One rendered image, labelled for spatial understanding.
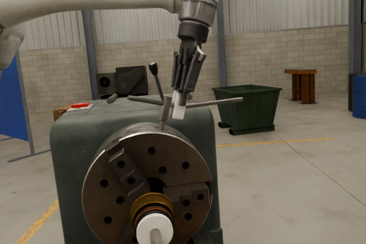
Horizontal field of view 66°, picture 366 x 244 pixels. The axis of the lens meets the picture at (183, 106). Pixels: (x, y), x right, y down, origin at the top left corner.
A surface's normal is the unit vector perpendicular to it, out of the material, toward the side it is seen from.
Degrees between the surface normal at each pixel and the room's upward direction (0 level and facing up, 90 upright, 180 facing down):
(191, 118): 61
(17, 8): 123
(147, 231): 90
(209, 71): 90
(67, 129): 48
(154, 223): 90
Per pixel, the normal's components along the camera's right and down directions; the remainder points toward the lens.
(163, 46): -0.02, 0.14
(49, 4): 0.42, 0.62
